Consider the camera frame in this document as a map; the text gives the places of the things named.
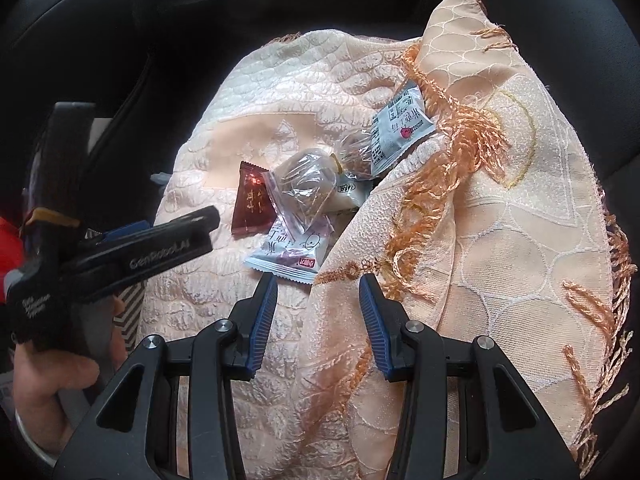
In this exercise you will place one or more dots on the chevron patterned gift box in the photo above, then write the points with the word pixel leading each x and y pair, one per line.
pixel 132 305

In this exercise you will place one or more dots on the peach fringed shawl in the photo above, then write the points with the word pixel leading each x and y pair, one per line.
pixel 250 110

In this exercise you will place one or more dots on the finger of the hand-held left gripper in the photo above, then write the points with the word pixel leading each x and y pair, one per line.
pixel 125 230
pixel 190 227

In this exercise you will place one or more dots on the person's left hand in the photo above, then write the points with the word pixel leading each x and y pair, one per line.
pixel 50 380

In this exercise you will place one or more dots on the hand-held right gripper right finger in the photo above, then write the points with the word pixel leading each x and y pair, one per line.
pixel 377 330

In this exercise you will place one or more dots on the white paper sheet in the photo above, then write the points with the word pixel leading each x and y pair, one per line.
pixel 101 137

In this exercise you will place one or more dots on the white face print snack packet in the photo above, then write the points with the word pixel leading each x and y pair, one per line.
pixel 292 255

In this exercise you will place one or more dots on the clear plastic pastry bag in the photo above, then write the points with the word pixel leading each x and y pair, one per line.
pixel 302 185

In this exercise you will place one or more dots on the white blue printed snack packet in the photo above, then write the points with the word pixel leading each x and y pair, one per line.
pixel 400 130

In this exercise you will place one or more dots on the white plastic scrap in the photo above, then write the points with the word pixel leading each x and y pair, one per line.
pixel 158 178

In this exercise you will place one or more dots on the maroon triangular snack packet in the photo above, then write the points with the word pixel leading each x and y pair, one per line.
pixel 252 200

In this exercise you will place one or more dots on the black car door panel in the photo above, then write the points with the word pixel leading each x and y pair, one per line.
pixel 300 5

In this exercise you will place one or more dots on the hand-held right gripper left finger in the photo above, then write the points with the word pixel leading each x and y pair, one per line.
pixel 260 330

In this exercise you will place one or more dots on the black car front seat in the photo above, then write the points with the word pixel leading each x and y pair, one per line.
pixel 60 35

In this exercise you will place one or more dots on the small white snack packet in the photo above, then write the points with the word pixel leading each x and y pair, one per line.
pixel 352 190

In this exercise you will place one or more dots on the red clothing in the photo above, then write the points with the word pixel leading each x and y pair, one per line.
pixel 10 240

